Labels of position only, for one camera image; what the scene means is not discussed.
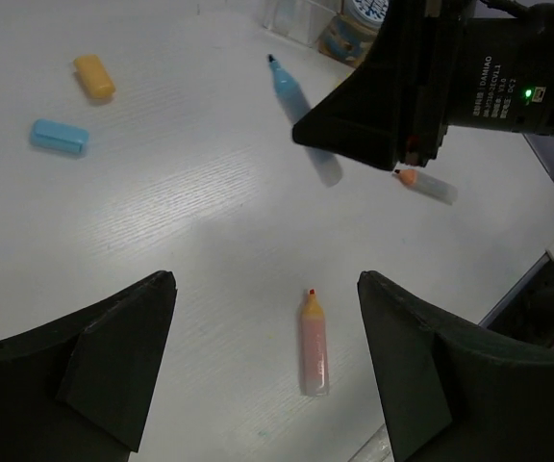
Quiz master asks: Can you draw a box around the orange marker cap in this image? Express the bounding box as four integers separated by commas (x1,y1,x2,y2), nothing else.
73,55,115,100

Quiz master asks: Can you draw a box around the pink orange highlighter marker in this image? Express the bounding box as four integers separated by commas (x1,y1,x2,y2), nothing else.
299,289,329,397

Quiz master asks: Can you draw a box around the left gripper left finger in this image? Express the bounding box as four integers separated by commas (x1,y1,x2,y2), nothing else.
0,270,177,461

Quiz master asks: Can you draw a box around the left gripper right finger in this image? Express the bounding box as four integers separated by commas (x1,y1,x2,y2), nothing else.
358,271,554,461

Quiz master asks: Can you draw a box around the clear plastic container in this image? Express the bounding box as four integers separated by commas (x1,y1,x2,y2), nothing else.
260,0,343,47

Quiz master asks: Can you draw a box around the blue highlighter marker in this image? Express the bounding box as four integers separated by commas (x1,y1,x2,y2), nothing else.
266,53,344,188

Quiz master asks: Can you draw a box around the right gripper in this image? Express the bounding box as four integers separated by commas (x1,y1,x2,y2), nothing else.
291,1,554,171

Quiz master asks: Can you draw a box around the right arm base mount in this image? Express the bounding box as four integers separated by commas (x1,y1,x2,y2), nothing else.
480,255,554,349

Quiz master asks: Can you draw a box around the blue marker cap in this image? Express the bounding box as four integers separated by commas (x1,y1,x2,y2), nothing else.
29,118,89,156

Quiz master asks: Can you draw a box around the orange tip clear marker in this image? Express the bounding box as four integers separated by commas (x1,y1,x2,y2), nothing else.
393,168,458,204

